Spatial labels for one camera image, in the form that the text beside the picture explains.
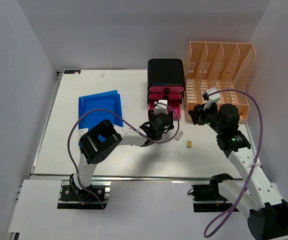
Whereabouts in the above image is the peach plastic file organizer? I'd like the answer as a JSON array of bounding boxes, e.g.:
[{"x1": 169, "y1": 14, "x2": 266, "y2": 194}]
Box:
[{"x1": 183, "y1": 41, "x2": 256, "y2": 124}]

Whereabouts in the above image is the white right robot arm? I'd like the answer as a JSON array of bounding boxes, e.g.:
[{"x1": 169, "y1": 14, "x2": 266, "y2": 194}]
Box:
[{"x1": 189, "y1": 103, "x2": 288, "y2": 240}]

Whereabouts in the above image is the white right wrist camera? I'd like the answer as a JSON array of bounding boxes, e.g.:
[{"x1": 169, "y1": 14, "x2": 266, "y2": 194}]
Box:
[{"x1": 203, "y1": 87, "x2": 221, "y2": 110}]

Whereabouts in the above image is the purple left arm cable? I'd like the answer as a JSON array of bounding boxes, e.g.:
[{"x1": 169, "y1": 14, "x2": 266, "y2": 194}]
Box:
[{"x1": 67, "y1": 101, "x2": 181, "y2": 210}]

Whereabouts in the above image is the small yellow eraser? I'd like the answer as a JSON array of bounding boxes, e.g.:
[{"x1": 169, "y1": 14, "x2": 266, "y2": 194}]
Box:
[{"x1": 186, "y1": 140, "x2": 192, "y2": 148}]

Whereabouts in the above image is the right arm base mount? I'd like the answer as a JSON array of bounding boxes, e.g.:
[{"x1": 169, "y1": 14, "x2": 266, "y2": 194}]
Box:
[{"x1": 187, "y1": 173, "x2": 233, "y2": 213}]

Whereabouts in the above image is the blue plastic document case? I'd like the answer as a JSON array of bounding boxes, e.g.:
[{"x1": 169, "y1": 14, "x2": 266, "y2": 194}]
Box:
[{"x1": 77, "y1": 89, "x2": 124, "y2": 148}]

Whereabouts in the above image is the grey white eraser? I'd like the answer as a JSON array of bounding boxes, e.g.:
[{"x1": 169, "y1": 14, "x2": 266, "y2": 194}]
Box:
[{"x1": 175, "y1": 130, "x2": 184, "y2": 141}]

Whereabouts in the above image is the black label sticker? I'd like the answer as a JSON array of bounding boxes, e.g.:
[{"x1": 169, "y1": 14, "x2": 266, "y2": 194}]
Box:
[{"x1": 63, "y1": 69, "x2": 81, "y2": 75}]

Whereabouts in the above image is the black pink drawer organizer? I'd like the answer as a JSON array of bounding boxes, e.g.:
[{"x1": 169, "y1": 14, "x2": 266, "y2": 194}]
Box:
[{"x1": 147, "y1": 58, "x2": 186, "y2": 119}]

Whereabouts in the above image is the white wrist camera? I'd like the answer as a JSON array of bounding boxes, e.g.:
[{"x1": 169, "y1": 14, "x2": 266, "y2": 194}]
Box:
[
  {"x1": 154, "y1": 99, "x2": 168, "y2": 116},
  {"x1": 203, "y1": 87, "x2": 221, "y2": 110}
]

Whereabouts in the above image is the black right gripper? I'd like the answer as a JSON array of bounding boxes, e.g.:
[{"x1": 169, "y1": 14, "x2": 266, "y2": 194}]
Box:
[{"x1": 188, "y1": 99, "x2": 224, "y2": 134}]

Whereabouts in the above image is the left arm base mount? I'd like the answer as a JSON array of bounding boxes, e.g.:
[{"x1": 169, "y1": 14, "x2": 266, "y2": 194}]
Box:
[{"x1": 57, "y1": 184, "x2": 110, "y2": 210}]

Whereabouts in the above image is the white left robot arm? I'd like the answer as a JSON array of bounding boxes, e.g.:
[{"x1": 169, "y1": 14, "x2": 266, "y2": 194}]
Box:
[{"x1": 69, "y1": 106, "x2": 177, "y2": 200}]

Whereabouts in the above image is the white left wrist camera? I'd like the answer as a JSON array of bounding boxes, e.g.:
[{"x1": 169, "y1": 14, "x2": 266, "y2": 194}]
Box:
[{"x1": 154, "y1": 99, "x2": 168, "y2": 116}]

